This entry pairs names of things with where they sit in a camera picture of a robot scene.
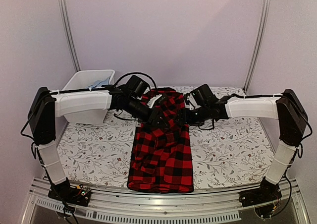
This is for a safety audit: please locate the left aluminium frame post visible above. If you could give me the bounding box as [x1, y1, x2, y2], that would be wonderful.
[58, 0, 81, 72]

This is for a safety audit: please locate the light blue shirt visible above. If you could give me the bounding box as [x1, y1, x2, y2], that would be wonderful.
[87, 77, 110, 89]

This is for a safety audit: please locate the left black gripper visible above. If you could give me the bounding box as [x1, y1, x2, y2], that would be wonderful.
[125, 97, 171, 129]

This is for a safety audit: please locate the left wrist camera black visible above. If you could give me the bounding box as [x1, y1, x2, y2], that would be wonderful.
[125, 75, 149, 98]

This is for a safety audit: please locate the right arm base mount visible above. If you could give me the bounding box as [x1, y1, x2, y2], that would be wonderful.
[239, 179, 282, 207]

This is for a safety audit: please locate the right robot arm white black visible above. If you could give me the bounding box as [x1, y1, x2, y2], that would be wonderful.
[181, 85, 310, 202]

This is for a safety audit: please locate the red black plaid shirt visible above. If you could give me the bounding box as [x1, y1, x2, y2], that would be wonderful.
[127, 87, 194, 193]

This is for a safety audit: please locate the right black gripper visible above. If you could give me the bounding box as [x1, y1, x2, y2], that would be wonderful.
[173, 105, 210, 126]

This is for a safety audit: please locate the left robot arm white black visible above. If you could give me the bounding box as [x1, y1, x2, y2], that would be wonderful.
[22, 85, 169, 201]

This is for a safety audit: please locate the left black looped cable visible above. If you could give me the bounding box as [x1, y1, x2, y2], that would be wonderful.
[115, 72, 158, 88]

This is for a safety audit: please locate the right aluminium frame post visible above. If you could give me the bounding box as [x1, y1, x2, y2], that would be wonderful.
[243, 0, 271, 93]

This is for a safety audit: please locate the aluminium front rail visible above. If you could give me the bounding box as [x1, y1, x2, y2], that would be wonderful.
[28, 176, 302, 214]

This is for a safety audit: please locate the aluminium frame post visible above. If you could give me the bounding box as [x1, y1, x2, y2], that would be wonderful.
[243, 0, 271, 93]
[58, 0, 81, 72]

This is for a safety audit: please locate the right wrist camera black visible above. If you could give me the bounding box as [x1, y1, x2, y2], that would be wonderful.
[190, 84, 218, 107]

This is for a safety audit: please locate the perforated metal cable tray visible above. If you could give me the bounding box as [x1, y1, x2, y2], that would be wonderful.
[34, 196, 242, 222]

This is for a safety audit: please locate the floral patterned table cloth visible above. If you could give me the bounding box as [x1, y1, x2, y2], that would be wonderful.
[55, 86, 278, 190]

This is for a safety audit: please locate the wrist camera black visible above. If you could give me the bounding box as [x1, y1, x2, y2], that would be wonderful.
[125, 75, 149, 98]
[190, 84, 218, 107]

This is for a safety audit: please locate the white plastic bin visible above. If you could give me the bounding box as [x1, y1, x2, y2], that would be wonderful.
[63, 69, 115, 125]

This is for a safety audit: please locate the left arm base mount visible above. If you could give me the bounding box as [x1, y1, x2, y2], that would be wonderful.
[48, 180, 91, 207]

